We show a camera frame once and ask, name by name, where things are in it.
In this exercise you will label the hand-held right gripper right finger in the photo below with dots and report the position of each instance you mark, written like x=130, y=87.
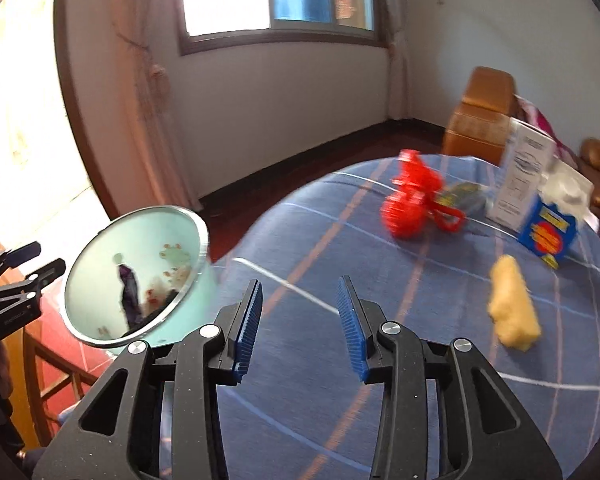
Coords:
x=350, y=325

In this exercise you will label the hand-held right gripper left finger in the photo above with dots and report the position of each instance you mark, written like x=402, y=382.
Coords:
x=247, y=330

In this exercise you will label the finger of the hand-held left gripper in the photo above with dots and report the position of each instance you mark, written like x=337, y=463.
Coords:
x=40, y=275
x=22, y=253

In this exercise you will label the purple wrapper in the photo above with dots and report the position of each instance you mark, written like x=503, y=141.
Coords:
x=126, y=285

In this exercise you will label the light green enamel basin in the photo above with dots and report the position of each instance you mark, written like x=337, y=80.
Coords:
x=130, y=240

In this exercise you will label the wooden chair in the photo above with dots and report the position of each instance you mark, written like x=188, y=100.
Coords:
x=35, y=360

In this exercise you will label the blue plaid tablecloth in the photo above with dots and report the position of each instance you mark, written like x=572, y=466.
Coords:
x=305, y=410

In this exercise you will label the red plastic bag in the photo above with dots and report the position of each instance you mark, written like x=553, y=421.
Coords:
x=410, y=210

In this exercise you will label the yellow sponge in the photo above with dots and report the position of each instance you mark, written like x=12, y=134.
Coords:
x=512, y=305

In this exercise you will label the green and yellow packet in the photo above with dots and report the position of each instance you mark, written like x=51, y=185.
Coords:
x=465, y=195

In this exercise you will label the long pink curtain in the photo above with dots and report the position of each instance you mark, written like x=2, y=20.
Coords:
x=155, y=110

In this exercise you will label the small blue carton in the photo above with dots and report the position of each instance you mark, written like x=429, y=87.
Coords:
x=547, y=232

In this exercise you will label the tall white milk carton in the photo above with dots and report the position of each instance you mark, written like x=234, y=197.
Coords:
x=520, y=175

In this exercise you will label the brown leather sofa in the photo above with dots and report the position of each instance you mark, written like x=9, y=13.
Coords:
x=480, y=110

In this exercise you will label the narrow pink curtain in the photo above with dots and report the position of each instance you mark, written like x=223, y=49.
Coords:
x=399, y=60

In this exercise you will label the window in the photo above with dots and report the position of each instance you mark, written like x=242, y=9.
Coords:
x=230, y=0

